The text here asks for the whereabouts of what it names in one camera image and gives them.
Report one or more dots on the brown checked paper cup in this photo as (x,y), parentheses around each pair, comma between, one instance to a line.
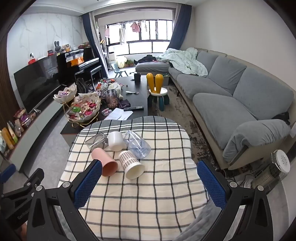
(129,162)

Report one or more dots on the dark clothing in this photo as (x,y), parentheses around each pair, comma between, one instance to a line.
(145,59)

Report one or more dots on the white cup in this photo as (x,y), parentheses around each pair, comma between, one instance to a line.
(115,140)

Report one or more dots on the grey plush rabbit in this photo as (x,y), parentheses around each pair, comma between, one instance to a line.
(57,47)

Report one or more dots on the black mug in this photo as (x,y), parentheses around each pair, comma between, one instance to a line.
(137,78)

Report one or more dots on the clear grey cup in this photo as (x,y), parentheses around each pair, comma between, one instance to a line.
(94,141)

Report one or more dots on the grey television cabinet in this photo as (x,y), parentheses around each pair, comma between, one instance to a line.
(44,124)

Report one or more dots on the yellow snack box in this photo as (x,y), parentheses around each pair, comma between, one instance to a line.
(7,139)

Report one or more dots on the pale green blanket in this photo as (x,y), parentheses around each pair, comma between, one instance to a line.
(185,60)

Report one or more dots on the white papers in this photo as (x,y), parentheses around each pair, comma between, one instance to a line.
(118,114)

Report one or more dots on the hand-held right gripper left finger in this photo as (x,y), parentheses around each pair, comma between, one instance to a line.
(89,184)

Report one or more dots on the red and white gadget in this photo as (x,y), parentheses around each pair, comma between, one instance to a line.
(32,59)

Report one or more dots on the small blue chair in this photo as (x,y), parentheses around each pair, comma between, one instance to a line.
(118,69)

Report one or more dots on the white hanging garment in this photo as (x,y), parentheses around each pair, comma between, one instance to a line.
(122,36)

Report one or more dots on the green snack packet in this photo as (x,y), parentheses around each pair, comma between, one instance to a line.
(12,132)

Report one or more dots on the grey fleece blanket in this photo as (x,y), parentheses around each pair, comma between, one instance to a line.
(205,222)

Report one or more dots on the pink hanging garment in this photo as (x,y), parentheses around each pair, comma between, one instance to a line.
(134,27)

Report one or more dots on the black item on sofa arm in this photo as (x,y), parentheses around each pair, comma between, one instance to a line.
(282,117)

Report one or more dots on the clear blue plastic cup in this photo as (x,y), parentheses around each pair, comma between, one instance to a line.
(137,146)

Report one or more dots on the patterned floor rug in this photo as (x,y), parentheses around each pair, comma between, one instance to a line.
(185,129)

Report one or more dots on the flat screen television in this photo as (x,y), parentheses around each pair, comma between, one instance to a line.
(37,81)

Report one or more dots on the orange music book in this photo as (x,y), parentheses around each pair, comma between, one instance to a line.
(77,61)

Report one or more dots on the black upright piano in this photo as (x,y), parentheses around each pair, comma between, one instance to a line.
(89,64)

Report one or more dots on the checked tablecloth table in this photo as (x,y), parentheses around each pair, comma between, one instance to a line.
(150,197)

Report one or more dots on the large white shell snack bowl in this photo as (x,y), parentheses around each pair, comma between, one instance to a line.
(84,109)

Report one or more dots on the dark backpack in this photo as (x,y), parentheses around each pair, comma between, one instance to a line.
(81,85)

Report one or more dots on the small clear plastic box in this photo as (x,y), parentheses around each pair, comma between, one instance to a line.
(106,111)

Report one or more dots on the grey sofa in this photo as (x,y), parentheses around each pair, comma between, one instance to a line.
(212,102)

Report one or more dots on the pink cup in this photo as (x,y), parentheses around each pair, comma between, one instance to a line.
(106,162)

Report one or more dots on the red snack bag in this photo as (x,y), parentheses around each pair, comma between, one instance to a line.
(19,114)

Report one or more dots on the potted plant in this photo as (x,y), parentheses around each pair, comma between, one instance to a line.
(130,63)

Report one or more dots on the dark coffee table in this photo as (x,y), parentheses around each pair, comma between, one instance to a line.
(136,102)

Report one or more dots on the purple pouch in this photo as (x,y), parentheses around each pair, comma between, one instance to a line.
(124,102)

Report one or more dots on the white spoon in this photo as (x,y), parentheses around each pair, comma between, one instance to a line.
(130,92)

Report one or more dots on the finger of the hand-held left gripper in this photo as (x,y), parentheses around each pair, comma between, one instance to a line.
(33,179)
(7,172)

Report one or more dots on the blue curtain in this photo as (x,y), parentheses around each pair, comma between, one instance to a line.
(90,41)
(180,25)

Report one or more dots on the rabbit ear child stool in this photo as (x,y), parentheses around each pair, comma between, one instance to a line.
(158,92)

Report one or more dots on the white plush toy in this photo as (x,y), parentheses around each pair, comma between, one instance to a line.
(114,89)

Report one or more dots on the clear jar of nuts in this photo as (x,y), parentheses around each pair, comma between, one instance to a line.
(111,100)

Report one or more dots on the black piano bench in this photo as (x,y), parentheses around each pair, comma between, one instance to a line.
(92,69)

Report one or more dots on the electric heater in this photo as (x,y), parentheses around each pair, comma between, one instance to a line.
(266,178)

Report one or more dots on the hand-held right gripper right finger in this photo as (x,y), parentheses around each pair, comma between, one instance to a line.
(211,183)

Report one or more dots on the small white shell snack bowl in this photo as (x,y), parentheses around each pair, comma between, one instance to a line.
(64,95)

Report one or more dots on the black remote control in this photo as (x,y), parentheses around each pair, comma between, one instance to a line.
(134,108)

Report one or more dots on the white air purifier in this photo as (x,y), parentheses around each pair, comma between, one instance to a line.
(112,58)

